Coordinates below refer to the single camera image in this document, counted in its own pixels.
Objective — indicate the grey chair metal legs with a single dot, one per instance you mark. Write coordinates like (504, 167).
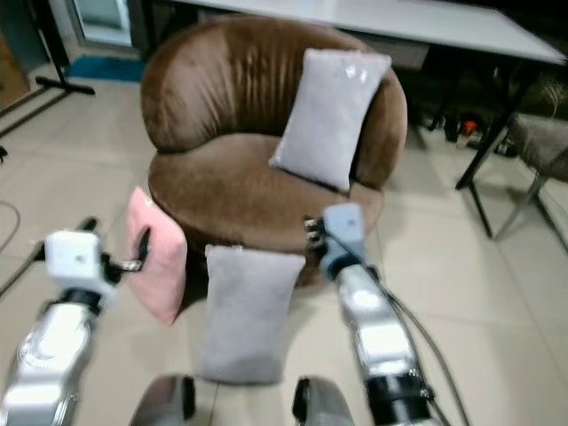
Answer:
(541, 142)

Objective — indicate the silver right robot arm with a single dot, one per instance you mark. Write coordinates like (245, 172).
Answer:
(377, 333)

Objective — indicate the brown velvet round sofa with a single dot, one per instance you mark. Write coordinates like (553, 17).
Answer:
(217, 191)

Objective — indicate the orange black device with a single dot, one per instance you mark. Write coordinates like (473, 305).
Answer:
(466, 130)

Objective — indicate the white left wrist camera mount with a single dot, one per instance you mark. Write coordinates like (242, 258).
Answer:
(75, 257)

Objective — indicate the silver right robot leg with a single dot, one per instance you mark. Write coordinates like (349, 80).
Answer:
(322, 406)

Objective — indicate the glass door white frame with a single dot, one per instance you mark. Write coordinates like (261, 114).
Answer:
(102, 18)

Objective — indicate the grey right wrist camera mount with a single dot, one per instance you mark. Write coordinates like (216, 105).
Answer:
(343, 231)

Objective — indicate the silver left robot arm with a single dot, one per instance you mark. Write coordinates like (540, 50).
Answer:
(49, 359)

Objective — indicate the silver left robot leg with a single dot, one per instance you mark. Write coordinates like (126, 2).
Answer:
(169, 404)

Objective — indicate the grey rectangular pillow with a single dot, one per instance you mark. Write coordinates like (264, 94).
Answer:
(250, 315)
(330, 120)

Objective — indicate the silver robot leg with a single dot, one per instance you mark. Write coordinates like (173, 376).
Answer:
(169, 404)
(322, 406)

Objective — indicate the pink pillow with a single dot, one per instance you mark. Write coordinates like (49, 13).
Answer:
(160, 266)

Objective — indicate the black metal floor stand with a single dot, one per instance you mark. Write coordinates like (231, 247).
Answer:
(67, 86)

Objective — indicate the brown cardboard box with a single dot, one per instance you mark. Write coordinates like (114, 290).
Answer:
(11, 80)

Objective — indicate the teal floor mat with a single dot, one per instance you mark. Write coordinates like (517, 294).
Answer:
(102, 68)

